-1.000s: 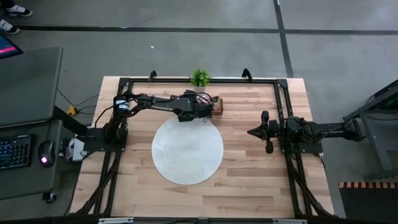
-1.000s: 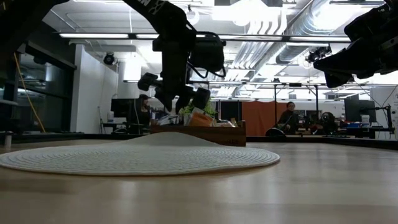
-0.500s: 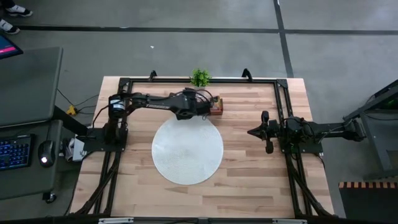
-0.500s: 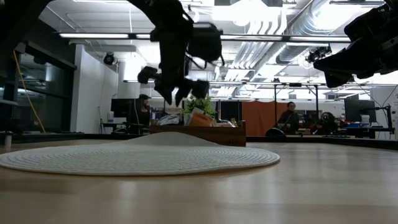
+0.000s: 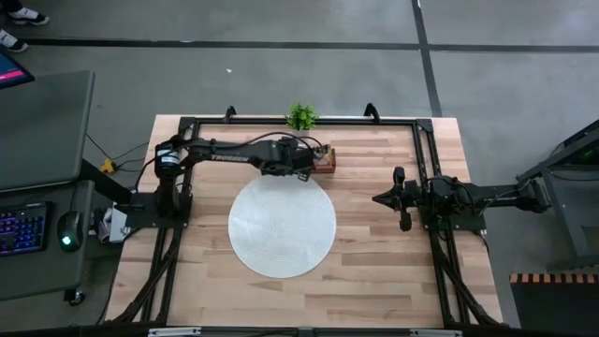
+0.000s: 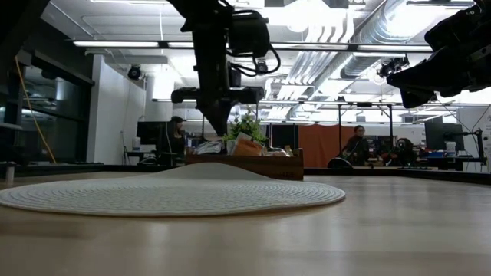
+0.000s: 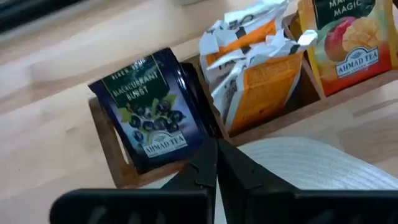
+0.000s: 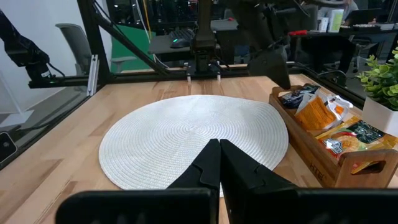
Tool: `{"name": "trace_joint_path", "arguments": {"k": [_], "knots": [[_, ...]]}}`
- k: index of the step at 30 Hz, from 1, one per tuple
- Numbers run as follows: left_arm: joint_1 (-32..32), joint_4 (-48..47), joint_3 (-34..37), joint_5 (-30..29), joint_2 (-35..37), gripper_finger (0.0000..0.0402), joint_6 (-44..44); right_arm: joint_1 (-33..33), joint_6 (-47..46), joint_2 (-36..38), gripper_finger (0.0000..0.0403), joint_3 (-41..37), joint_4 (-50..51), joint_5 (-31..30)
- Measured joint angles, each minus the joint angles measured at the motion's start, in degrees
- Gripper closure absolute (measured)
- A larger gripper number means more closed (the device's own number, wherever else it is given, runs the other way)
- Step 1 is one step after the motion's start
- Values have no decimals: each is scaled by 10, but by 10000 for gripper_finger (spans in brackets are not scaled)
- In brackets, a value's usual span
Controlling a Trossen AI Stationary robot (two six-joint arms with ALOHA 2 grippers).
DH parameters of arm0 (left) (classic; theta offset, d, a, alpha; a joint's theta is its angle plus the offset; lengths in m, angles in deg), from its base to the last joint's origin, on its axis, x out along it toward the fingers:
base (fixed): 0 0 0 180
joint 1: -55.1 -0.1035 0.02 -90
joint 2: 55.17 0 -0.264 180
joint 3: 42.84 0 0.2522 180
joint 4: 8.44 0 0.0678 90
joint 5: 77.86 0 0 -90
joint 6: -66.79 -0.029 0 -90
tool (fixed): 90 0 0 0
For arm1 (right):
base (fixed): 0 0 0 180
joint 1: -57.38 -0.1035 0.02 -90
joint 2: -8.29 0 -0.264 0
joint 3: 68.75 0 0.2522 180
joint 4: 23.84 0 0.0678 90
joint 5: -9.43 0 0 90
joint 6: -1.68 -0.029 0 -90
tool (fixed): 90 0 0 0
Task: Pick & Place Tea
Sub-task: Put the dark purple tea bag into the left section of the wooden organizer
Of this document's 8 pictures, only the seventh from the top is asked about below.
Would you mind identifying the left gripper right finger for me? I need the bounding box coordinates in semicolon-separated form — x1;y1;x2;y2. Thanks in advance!
217;139;398;224

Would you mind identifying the Ahmad mango tea packet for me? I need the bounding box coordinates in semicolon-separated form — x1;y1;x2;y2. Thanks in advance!
297;0;398;98

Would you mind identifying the round white plate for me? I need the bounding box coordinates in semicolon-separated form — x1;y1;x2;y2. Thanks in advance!
141;136;398;224

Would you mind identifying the wooden tea organizer box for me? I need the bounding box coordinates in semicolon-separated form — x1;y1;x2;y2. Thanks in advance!
88;12;398;190

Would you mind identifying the Ahmad blackcurrant tea packet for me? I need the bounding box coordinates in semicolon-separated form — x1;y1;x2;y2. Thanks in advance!
178;61;220;139
88;47;210;175

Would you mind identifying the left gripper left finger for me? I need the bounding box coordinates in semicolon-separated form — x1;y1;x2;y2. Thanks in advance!
49;138;218;224

